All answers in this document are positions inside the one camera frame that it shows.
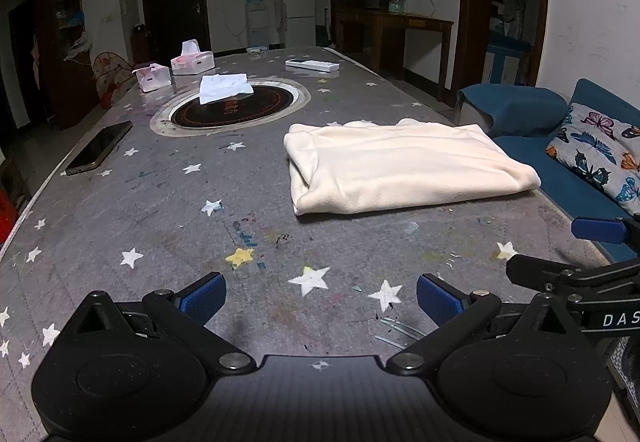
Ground cream garment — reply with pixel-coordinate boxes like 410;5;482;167
283;119;542;217

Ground cluttered open shelf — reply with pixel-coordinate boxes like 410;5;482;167
35;0;98;130

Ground grey star-printed tablecloth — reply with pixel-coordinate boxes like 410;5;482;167
0;46;616;442

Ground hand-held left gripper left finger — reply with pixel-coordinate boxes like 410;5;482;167
60;272;257;373

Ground white refrigerator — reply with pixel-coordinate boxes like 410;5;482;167
280;0;317;47

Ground dark chair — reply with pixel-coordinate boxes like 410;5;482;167
131;23;151;65

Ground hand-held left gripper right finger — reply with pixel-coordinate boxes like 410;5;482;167
386;273;583;373

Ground black smartphone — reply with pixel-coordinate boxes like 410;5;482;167
65;120;134;176

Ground white tissue sheet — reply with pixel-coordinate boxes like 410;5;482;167
199;74;254;106

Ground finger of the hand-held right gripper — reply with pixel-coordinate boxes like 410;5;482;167
506;253;581;297
571;216;640;245

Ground butterfly print cushion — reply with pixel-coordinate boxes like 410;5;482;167
546;102;640;217

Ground dark wooden door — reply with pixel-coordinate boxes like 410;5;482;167
139;0;213;57

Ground floor fan with printed cover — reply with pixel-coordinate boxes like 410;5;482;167
92;52;138;110

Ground round built-in induction cooktop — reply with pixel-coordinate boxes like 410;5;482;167
150;78;311;137

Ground red plastic stool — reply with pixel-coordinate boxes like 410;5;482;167
0;187;21;245

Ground blue sofa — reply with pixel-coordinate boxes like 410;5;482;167
455;79;640;263

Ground small white tissue box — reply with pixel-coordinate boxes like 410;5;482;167
131;63;172;93

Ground blue cabinet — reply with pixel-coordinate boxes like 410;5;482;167
482;32;531;85

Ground white water dispenser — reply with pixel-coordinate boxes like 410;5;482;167
244;2;269;47

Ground white remote control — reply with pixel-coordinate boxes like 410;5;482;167
285;58;340;72

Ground wooden desk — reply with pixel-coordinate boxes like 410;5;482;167
332;9;455;102

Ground pink and white tissue box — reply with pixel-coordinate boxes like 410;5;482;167
170;40;216;75

